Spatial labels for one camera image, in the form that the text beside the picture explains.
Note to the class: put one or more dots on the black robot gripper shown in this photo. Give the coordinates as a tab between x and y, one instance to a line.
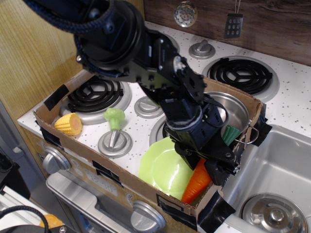
195	129

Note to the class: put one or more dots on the orange toy carrot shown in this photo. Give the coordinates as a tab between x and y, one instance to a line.
200	178

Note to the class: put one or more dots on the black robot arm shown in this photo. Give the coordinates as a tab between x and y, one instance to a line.
113	42

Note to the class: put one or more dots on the light green plastic plate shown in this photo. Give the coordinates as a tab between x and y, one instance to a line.
163	168

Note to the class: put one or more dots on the stainless steel pot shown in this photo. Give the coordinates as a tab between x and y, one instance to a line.
235	116

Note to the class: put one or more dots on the silver sink basin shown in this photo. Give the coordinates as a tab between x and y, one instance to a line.
281	165

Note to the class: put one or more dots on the silver sink drain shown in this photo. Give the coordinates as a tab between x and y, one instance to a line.
274	214

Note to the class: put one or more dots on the silver oven knob right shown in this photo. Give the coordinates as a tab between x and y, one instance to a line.
146	219

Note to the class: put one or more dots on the silver oven knob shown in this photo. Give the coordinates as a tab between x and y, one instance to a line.
54	161
146	219

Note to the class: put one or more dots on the silver stovetop knob centre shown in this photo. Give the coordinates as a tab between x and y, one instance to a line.
146	108

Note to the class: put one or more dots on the silver stovetop knob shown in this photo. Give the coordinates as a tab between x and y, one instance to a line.
146	108
202	50
115	144

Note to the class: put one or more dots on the silver stovetop knob front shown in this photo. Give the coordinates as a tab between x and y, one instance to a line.
115	144

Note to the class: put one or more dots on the back right black burner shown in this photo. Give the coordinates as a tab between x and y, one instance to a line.
249	76

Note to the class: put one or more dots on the green toy broccoli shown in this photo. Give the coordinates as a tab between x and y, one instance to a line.
114	117

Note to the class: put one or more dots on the silver stovetop knob back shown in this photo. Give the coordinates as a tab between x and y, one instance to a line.
202	50

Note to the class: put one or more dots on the front left black burner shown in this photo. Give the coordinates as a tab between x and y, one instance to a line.
94	95

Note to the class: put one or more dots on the brown cardboard fence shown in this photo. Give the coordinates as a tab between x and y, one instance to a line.
118	178

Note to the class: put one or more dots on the yellow toy corn cob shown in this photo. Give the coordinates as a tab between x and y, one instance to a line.
69	124

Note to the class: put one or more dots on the hanging metal spatula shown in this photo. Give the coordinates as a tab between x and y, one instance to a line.
234	21

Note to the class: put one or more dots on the silver oven knob left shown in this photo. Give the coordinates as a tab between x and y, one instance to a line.
54	161

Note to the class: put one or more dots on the hanging metal strainer ladle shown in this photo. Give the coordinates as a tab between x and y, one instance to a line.
185	14

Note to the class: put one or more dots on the orange object bottom left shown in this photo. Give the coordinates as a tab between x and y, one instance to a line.
53	221

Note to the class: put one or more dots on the silver oven door handle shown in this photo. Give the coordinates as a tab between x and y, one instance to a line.
93	211

